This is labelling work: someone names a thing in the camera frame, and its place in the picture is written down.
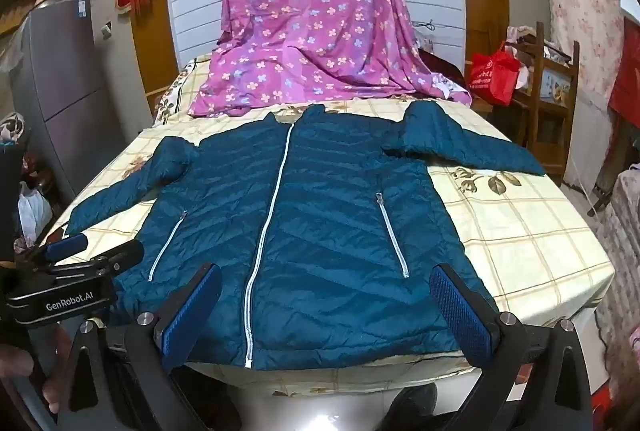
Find floral covered furniture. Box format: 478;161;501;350
595;166;640;362

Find white plastic bag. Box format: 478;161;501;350
17;188;53;244

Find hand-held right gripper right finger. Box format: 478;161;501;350
430;263;608;431

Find pink floral curtain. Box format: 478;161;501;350
542;0;632;112

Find person's dark shoe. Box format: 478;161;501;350
385;383;439;431

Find teal puffer jacket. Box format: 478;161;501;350
66;103;547;371

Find wooden chair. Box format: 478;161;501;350
505;22;581;184

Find crumpled light clothes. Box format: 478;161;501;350
505;25;538;92

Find red hanging cloth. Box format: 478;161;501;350
607;18;640;116

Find purple floral sheet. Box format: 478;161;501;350
189;0;473;118

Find person's left hand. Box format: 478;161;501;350
0;323;71;414

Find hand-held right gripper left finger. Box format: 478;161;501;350
55;263;223;431

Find grey refrigerator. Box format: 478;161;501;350
10;0;126;206

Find cream checked floral bedsheet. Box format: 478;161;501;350
47;53;616;399

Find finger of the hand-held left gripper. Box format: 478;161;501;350
75;239;145;281
30;233;89;268

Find red shopping bag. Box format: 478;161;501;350
467;42;521;106

